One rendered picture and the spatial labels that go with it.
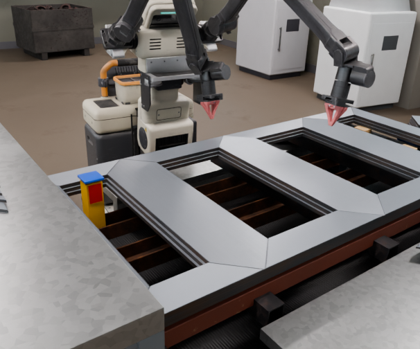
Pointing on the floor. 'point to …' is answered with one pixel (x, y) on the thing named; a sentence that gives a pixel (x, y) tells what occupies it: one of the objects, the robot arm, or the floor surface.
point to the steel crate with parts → (53, 28)
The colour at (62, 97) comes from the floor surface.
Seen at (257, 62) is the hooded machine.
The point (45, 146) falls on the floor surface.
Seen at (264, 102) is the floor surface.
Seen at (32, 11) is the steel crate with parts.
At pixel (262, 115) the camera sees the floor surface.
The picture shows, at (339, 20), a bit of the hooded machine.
